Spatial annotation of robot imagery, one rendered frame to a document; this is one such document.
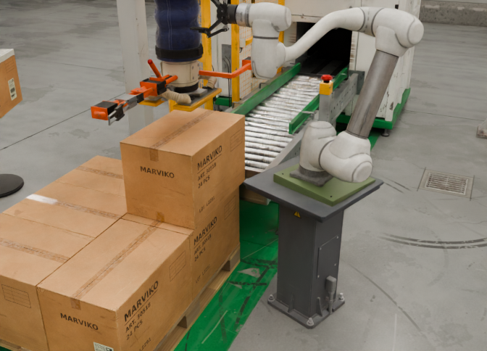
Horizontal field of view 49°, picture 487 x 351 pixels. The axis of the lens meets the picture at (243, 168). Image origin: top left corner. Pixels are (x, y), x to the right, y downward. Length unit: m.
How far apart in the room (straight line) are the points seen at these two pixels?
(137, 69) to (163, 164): 1.66
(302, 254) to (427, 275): 0.95
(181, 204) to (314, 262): 0.72
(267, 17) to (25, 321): 1.67
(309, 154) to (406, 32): 0.69
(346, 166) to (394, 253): 1.31
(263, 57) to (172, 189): 0.84
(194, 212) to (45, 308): 0.78
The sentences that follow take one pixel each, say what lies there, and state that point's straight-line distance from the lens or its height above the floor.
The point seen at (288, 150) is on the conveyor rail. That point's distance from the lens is 3.39.
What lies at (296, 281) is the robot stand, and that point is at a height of 0.21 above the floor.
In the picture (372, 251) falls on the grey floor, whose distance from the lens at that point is 3.56.
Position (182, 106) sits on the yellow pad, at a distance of 2.54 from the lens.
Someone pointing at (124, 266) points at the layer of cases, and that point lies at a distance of 2.45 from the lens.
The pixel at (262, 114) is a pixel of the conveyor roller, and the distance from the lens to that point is 4.20.
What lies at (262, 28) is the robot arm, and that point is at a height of 1.55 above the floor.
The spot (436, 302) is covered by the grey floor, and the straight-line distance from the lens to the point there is 3.24.
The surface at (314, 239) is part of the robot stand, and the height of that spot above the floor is 0.51.
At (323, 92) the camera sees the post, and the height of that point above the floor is 0.94.
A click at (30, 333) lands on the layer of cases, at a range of 2.67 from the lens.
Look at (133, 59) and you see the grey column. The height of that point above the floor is 0.96.
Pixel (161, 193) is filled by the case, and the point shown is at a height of 0.71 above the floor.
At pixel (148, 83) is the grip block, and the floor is 1.26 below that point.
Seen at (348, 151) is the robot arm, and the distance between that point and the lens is 2.37.
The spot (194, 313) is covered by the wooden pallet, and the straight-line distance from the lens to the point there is 2.91.
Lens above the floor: 1.94
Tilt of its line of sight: 25 degrees down
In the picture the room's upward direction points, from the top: straight up
